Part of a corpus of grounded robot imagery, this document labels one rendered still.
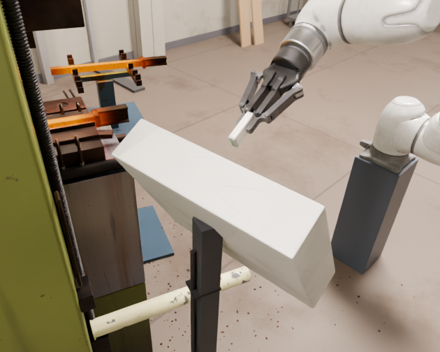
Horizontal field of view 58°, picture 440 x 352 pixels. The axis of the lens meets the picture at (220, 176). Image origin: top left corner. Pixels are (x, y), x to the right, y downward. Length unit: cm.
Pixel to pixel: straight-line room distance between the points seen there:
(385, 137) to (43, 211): 137
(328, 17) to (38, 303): 80
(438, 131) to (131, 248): 113
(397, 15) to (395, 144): 97
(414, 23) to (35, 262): 79
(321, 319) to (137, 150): 143
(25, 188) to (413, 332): 170
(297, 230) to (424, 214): 218
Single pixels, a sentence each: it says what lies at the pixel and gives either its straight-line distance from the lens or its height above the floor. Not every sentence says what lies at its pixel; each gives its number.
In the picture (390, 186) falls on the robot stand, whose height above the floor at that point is 54.
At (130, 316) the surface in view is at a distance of 108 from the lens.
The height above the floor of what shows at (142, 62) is 95.
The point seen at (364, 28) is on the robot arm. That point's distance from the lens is 85.
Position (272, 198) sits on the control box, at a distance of 52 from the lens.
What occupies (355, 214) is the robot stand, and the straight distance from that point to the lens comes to 195.
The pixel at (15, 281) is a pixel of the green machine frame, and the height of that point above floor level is 93.
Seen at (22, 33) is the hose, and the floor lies 133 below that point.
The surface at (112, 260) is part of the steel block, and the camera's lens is 124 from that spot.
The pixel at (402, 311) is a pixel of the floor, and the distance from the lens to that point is 207.
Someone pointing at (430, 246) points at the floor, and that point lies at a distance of 244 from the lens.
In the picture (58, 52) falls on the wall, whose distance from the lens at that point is 415.
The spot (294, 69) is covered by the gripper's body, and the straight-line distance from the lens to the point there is 86.
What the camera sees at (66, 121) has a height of 101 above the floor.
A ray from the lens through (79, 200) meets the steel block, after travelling 107.
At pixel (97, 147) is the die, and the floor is 98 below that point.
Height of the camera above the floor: 151
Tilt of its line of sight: 36 degrees down
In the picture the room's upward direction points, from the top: 3 degrees clockwise
